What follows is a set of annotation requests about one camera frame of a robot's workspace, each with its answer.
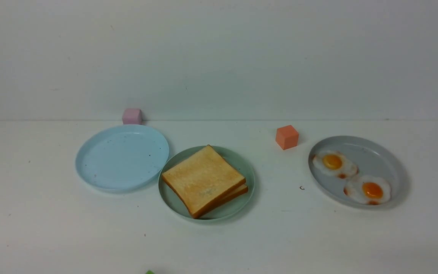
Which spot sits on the fried egg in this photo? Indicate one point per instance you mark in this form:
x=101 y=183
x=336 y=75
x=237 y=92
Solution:
x=334 y=164
x=368 y=190

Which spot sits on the light blue plate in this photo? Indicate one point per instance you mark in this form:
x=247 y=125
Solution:
x=122 y=158

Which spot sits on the toast slice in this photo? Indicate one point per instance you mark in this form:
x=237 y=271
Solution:
x=243 y=189
x=202 y=180

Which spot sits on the right fried egg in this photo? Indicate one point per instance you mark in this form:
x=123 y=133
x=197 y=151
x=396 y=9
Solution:
x=368 y=190

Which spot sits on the orange cube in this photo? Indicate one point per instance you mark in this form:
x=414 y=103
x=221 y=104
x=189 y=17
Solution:
x=287 y=137

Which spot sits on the grey plate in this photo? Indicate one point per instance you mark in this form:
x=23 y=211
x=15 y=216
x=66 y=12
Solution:
x=371 y=159

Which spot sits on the pink cube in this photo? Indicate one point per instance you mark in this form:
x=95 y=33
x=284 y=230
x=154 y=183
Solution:
x=132 y=116

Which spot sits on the left fried egg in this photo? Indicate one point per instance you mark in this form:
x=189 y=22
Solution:
x=334 y=164

